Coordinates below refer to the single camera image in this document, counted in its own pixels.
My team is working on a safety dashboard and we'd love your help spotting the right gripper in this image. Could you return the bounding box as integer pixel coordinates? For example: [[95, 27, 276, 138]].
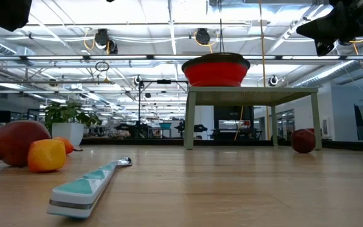
[[296, 0, 363, 57]]

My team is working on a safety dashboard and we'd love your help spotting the red collapsible bowl grey rim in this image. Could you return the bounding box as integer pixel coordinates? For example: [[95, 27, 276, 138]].
[[181, 52, 251, 88]]

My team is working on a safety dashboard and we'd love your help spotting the small orange fruit with stem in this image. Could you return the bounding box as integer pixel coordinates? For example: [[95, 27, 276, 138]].
[[52, 136, 84, 155]]

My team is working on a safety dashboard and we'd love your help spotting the yellow-orange blocky fruit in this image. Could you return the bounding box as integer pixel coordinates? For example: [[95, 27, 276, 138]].
[[27, 139, 67, 173]]

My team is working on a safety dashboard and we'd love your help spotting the dark red pomegranate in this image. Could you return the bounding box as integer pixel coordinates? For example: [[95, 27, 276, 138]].
[[0, 119, 52, 168]]

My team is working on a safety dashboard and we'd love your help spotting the green perforated metal stand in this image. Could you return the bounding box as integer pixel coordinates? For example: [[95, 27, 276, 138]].
[[183, 86, 323, 151]]

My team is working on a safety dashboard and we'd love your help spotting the black equipment cart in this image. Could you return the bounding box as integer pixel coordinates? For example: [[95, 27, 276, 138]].
[[212, 105, 263, 141]]

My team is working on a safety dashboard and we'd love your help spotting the long ceiling light bar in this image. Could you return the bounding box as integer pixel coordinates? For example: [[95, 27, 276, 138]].
[[0, 55, 363, 61]]

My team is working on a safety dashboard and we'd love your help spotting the green plant in white pot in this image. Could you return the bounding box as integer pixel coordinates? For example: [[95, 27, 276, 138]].
[[43, 100, 103, 146]]

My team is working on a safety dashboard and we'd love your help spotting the black hanging cable with loop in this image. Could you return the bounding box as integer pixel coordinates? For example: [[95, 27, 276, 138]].
[[218, 0, 226, 54]]

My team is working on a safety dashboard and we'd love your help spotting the black tripod frame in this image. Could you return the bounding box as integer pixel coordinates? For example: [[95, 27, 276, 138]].
[[137, 78, 189, 139]]

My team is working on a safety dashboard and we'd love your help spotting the black aluminium table frame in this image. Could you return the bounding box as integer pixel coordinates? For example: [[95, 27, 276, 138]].
[[0, 136, 363, 153]]

